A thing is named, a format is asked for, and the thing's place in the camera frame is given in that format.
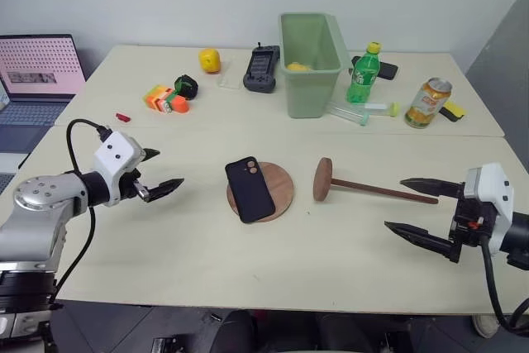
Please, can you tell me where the black and green wristband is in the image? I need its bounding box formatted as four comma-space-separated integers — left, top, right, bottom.
173, 74, 200, 101

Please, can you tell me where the clear tube with yellow-green cap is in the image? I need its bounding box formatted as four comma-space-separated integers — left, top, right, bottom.
363, 101, 402, 117

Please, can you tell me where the clear phone case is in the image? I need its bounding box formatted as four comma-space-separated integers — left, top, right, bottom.
217, 55, 245, 90

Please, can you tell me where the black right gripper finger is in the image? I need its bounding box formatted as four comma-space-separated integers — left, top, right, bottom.
384, 220, 462, 265
399, 177, 463, 200

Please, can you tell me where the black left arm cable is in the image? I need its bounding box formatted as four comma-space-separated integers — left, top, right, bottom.
52, 118, 113, 301

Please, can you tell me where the yellow toy pepper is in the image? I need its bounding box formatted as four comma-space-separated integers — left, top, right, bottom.
198, 47, 222, 75

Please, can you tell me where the orange yellow green toy block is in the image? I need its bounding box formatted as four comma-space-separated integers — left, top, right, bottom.
142, 83, 174, 113

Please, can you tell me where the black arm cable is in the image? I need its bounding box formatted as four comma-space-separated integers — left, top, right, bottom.
478, 231, 529, 334
52, 118, 113, 301

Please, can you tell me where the yellow and black sponge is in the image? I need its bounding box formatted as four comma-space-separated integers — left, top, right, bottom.
438, 101, 468, 123

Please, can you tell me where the white shoe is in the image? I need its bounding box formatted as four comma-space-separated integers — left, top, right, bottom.
472, 310, 504, 340

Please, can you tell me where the clear tube with green cap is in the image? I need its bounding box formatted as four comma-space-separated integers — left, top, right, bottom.
327, 98, 370, 127

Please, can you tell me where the dark rounded shape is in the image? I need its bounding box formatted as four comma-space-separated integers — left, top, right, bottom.
212, 308, 266, 353

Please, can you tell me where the green soda bottle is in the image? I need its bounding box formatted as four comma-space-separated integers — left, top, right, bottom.
346, 41, 382, 104

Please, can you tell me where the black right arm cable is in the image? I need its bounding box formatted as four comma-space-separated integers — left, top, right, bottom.
478, 231, 529, 334

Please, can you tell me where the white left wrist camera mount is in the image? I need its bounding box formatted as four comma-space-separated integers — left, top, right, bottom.
92, 130, 146, 208

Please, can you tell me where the green plastic bin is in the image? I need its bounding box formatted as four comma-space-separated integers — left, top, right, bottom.
278, 12, 353, 120

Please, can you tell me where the black smartphone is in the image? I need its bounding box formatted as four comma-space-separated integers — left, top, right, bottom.
350, 55, 399, 81

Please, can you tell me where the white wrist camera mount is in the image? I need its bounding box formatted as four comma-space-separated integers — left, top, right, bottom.
92, 130, 146, 208
463, 162, 516, 253

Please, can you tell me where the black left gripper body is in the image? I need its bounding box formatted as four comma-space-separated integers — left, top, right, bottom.
117, 167, 150, 204

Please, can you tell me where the round wooden base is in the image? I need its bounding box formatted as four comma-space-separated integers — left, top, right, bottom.
226, 160, 296, 224

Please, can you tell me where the open laptop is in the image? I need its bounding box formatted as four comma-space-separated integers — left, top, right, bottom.
0, 33, 88, 173

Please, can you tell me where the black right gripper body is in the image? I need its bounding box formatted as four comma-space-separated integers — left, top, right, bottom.
448, 181, 497, 249

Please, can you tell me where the orange drink can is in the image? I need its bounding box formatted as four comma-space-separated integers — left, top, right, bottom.
404, 76, 454, 130

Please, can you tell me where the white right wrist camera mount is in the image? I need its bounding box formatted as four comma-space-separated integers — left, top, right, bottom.
463, 162, 516, 253

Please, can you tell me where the black phone case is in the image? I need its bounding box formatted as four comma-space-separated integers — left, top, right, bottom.
224, 155, 277, 226

